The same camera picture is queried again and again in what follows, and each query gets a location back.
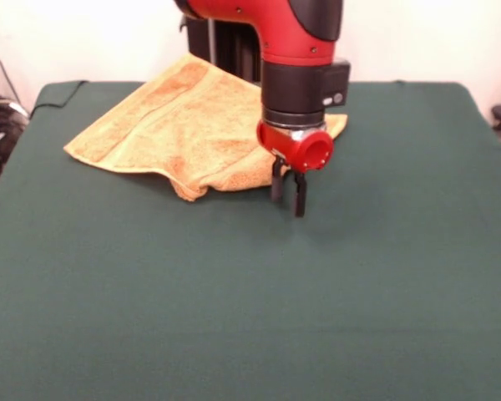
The dark green table cloth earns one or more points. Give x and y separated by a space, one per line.
234 292

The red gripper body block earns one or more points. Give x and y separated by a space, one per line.
294 146

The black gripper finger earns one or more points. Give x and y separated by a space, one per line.
300 196
277 184

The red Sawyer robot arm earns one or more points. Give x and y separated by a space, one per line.
292 83

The tan terry towel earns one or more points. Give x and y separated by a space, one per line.
183 129

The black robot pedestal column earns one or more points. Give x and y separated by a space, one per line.
234 50

